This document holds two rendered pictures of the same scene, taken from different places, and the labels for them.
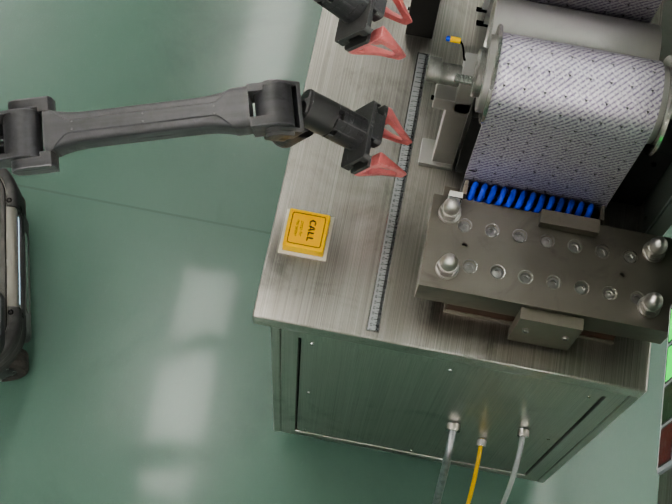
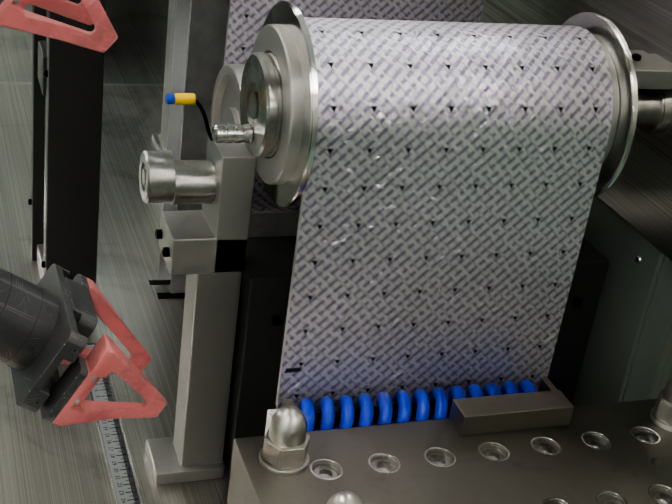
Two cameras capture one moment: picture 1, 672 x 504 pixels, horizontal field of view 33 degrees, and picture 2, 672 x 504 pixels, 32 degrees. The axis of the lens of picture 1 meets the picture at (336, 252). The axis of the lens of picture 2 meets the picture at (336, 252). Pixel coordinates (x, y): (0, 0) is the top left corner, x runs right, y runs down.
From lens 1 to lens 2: 1.17 m
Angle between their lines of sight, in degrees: 44
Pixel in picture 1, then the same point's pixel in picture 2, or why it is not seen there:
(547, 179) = (438, 340)
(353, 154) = (42, 360)
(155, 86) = not seen: outside the picture
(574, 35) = not seen: hidden behind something
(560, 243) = (518, 449)
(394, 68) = not seen: hidden behind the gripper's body
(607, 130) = (539, 125)
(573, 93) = (458, 58)
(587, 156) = (507, 228)
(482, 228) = (363, 465)
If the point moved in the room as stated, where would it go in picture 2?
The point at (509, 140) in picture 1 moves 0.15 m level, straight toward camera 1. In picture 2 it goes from (361, 228) to (394, 340)
